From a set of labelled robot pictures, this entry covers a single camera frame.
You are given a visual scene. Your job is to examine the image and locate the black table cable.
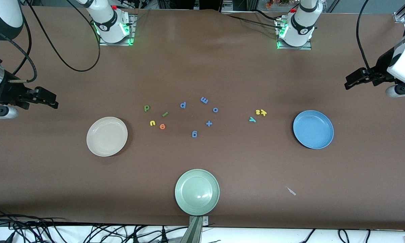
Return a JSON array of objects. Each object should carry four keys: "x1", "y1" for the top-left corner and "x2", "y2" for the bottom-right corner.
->
[{"x1": 227, "y1": 13, "x2": 284, "y2": 29}]

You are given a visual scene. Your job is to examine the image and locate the black background equipment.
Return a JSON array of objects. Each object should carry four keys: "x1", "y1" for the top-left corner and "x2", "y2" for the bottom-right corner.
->
[{"x1": 157, "y1": 0, "x2": 235, "y2": 10}]

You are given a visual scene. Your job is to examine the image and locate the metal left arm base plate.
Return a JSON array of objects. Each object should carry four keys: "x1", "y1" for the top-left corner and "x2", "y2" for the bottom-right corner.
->
[{"x1": 277, "y1": 17, "x2": 312, "y2": 50}]

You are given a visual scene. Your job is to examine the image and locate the aluminium frame rail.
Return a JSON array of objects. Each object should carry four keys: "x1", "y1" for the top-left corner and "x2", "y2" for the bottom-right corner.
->
[{"x1": 393, "y1": 0, "x2": 405, "y2": 23}]

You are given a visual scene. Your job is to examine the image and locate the green round plate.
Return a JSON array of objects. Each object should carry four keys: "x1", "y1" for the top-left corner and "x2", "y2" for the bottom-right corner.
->
[{"x1": 175, "y1": 169, "x2": 220, "y2": 216}]

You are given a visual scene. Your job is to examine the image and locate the grey metal camera stand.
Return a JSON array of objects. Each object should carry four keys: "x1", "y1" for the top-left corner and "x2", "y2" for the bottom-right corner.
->
[{"x1": 179, "y1": 216, "x2": 209, "y2": 243}]

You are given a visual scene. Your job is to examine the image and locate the blue round plate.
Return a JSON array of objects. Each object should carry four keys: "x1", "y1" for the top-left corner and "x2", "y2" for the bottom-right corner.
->
[{"x1": 293, "y1": 110, "x2": 334, "y2": 150}]

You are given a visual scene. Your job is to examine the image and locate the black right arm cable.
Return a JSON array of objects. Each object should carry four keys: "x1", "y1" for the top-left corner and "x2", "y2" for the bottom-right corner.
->
[{"x1": 0, "y1": 0, "x2": 101, "y2": 83}]

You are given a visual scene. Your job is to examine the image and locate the beige round plate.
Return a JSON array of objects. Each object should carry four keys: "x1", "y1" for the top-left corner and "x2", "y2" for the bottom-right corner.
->
[{"x1": 86, "y1": 117, "x2": 128, "y2": 157}]

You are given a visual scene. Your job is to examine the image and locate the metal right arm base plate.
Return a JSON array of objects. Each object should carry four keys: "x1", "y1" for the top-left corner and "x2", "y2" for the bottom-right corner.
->
[{"x1": 99, "y1": 13, "x2": 135, "y2": 46}]

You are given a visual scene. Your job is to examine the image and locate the brown table cover sheet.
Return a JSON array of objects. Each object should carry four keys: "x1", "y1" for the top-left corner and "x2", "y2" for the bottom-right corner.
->
[{"x1": 0, "y1": 5, "x2": 405, "y2": 232}]

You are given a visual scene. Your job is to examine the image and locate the tangled black floor cables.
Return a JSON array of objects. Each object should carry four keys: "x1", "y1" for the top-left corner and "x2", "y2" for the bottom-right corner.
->
[{"x1": 0, "y1": 209, "x2": 176, "y2": 243}]

